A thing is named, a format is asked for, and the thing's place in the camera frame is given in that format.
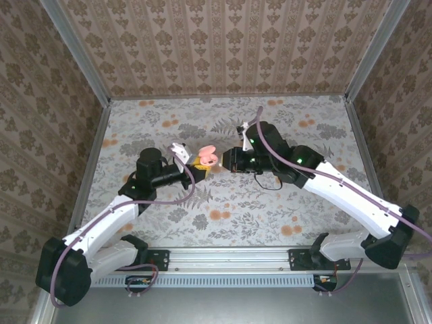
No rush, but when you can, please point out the pink earbud charging case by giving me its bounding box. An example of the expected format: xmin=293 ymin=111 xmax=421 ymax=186
xmin=197 ymin=144 xmax=219 ymax=167

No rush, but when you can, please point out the floral patterned table cover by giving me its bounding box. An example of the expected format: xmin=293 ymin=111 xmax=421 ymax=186
xmin=76 ymin=96 xmax=389 ymax=247

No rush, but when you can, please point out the grey metal panel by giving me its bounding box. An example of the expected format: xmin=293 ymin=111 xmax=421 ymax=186
xmin=32 ymin=269 xmax=432 ymax=324

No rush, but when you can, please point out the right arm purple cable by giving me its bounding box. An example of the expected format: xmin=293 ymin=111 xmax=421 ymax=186
xmin=254 ymin=106 xmax=432 ymax=297

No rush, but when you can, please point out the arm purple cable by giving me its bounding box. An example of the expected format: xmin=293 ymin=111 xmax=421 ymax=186
xmin=254 ymin=106 xmax=432 ymax=297
xmin=50 ymin=144 xmax=196 ymax=308

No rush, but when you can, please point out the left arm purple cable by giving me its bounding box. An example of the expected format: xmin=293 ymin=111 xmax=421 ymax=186
xmin=50 ymin=144 xmax=196 ymax=308

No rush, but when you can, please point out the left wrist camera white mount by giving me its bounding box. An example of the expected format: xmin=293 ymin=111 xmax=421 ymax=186
xmin=170 ymin=142 xmax=197 ymax=167

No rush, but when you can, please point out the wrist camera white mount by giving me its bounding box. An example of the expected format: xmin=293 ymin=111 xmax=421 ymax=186
xmin=236 ymin=121 xmax=258 ymax=152
xmin=170 ymin=142 xmax=197 ymax=167

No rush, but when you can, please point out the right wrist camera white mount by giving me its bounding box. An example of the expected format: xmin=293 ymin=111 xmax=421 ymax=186
xmin=236 ymin=121 xmax=258 ymax=152

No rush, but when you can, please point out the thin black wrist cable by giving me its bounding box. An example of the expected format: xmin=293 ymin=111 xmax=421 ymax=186
xmin=253 ymin=170 xmax=284 ymax=190

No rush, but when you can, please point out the aluminium side rail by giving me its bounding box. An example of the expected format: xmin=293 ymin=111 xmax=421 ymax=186
xmin=65 ymin=99 xmax=112 ymax=247
xmin=344 ymin=97 xmax=400 ymax=246

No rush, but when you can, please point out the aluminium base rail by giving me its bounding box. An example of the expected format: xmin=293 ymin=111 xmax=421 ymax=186
xmin=50 ymin=245 xmax=416 ymax=273

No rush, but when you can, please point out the white slotted cable duct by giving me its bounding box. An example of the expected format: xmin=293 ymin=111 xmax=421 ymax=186
xmin=90 ymin=273 xmax=317 ymax=288

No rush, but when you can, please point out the black connector box with wires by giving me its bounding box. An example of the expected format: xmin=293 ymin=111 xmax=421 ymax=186
xmin=125 ymin=275 xmax=157 ymax=293
xmin=313 ymin=273 xmax=338 ymax=292

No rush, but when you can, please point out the aluminium frame post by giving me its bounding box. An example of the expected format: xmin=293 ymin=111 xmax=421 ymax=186
xmin=344 ymin=0 xmax=412 ymax=102
xmin=42 ymin=0 xmax=111 ymax=104

